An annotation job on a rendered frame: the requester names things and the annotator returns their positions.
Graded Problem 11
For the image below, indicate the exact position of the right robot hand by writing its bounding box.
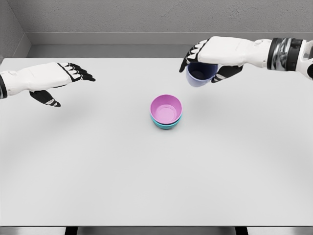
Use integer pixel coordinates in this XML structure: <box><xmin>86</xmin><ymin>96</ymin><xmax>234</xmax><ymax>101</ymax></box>
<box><xmin>179</xmin><ymin>36</ymin><xmax>248</xmax><ymax>84</ymax></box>

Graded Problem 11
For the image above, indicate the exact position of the lavender blue cup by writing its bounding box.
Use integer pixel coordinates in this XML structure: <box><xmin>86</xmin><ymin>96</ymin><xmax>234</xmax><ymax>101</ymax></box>
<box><xmin>185</xmin><ymin>62</ymin><xmax>219</xmax><ymax>88</ymax></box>

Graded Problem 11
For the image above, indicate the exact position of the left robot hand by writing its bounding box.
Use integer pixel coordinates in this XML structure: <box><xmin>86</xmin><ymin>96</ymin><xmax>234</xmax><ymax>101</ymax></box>
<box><xmin>22</xmin><ymin>62</ymin><xmax>96</xmax><ymax>108</ymax></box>

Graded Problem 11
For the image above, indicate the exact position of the pink bowl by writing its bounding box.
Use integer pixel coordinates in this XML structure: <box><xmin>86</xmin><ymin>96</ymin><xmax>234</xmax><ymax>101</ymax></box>
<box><xmin>150</xmin><ymin>94</ymin><xmax>183</xmax><ymax>124</ymax></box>

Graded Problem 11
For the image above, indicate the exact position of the teal bowl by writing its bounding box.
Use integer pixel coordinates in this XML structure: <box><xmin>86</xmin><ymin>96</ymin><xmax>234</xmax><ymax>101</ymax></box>
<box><xmin>150</xmin><ymin>113</ymin><xmax>183</xmax><ymax>130</ymax></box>

